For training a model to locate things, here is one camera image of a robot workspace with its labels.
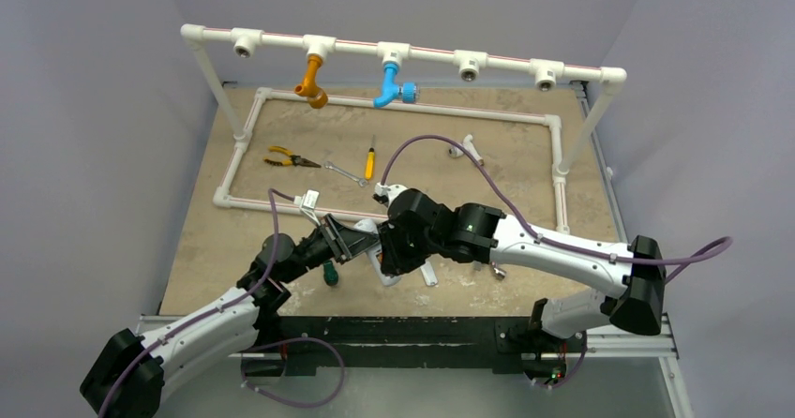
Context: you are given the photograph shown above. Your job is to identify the aluminium extrusion rail frame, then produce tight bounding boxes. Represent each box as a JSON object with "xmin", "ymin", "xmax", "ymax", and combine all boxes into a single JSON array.
[{"xmin": 112, "ymin": 80, "xmax": 696, "ymax": 418}]

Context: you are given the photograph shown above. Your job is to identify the white PVC pipe frame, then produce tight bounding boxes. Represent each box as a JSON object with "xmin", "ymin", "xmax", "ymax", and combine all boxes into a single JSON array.
[{"xmin": 180, "ymin": 23, "xmax": 627, "ymax": 233}]

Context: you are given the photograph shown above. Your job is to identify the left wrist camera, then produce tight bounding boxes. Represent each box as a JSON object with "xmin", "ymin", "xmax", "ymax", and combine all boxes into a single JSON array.
[{"xmin": 293, "ymin": 189, "xmax": 321, "ymax": 227}]

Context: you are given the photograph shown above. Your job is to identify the orange plastic faucet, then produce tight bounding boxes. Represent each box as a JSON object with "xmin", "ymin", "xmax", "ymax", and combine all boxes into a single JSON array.
[{"xmin": 293, "ymin": 54, "xmax": 328, "ymax": 109}]

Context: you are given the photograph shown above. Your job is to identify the green handled screwdriver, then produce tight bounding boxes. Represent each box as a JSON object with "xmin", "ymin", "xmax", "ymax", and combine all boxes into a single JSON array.
[{"xmin": 322, "ymin": 261, "xmax": 339, "ymax": 287}]

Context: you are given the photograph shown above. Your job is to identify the yellow handled pliers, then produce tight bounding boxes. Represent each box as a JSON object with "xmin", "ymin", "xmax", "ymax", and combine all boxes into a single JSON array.
[{"xmin": 263, "ymin": 145, "xmax": 322, "ymax": 168}]

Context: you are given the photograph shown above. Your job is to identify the chrome metal faucet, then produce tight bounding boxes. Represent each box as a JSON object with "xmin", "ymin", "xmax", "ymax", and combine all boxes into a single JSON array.
[{"xmin": 472, "ymin": 262, "xmax": 506, "ymax": 281}]

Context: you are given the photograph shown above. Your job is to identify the blue plastic faucet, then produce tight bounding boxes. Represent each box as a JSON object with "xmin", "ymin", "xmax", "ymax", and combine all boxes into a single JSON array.
[{"xmin": 372, "ymin": 62, "xmax": 420, "ymax": 109}]

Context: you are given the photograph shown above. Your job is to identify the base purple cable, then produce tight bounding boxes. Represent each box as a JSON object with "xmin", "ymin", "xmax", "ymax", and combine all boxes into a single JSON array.
[
  {"xmin": 528, "ymin": 343, "xmax": 589, "ymax": 392},
  {"xmin": 239, "ymin": 336, "xmax": 347, "ymax": 411}
]

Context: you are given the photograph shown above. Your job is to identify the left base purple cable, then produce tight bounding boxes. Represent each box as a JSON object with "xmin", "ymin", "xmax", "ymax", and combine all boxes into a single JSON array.
[{"xmin": 239, "ymin": 336, "xmax": 347, "ymax": 411}]

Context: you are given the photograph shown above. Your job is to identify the white plastic faucet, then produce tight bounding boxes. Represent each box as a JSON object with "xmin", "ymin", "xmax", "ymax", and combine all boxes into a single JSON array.
[{"xmin": 447, "ymin": 134, "xmax": 485, "ymax": 166}]

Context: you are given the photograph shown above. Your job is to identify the white remote control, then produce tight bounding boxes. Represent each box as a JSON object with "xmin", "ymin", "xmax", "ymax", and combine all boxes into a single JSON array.
[{"xmin": 354, "ymin": 218, "xmax": 401, "ymax": 288}]

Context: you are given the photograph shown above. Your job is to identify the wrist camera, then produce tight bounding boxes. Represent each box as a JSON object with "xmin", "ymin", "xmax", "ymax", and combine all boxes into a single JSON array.
[
  {"xmin": 373, "ymin": 182, "xmax": 407, "ymax": 208},
  {"xmin": 293, "ymin": 189, "xmax": 321, "ymax": 227}
]

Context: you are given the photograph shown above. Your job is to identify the white battery cover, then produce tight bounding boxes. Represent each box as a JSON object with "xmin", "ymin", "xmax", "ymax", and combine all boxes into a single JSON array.
[{"xmin": 420, "ymin": 261, "xmax": 438, "ymax": 287}]

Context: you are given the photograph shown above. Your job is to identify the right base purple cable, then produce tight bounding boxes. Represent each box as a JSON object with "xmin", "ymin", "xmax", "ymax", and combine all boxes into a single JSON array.
[{"xmin": 528, "ymin": 343, "xmax": 589, "ymax": 392}]

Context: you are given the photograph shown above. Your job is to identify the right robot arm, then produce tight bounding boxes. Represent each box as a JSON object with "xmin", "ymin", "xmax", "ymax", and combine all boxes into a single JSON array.
[{"xmin": 374, "ymin": 185, "xmax": 667, "ymax": 350}]

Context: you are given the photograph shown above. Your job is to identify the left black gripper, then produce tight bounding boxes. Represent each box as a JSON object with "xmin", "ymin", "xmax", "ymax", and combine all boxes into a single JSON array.
[{"xmin": 279, "ymin": 214, "xmax": 381, "ymax": 285}]

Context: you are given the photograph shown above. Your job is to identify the silver combination wrench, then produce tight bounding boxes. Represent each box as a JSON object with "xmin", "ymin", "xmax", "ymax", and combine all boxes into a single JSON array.
[{"xmin": 323, "ymin": 161, "xmax": 368, "ymax": 187}]

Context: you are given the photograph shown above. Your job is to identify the yellow handled screwdriver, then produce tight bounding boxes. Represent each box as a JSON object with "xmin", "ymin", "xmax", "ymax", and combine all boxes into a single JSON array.
[{"xmin": 364, "ymin": 134, "xmax": 376, "ymax": 181}]

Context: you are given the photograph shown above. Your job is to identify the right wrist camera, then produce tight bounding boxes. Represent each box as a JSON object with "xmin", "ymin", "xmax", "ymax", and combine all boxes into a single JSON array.
[{"xmin": 373, "ymin": 182, "xmax": 407, "ymax": 208}]

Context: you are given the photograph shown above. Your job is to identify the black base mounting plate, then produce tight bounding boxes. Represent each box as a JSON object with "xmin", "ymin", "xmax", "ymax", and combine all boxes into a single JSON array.
[{"xmin": 241, "ymin": 316, "xmax": 587, "ymax": 384}]

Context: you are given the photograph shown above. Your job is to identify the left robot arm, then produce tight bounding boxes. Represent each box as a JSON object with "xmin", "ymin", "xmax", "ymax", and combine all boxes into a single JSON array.
[{"xmin": 79, "ymin": 215, "xmax": 380, "ymax": 417}]

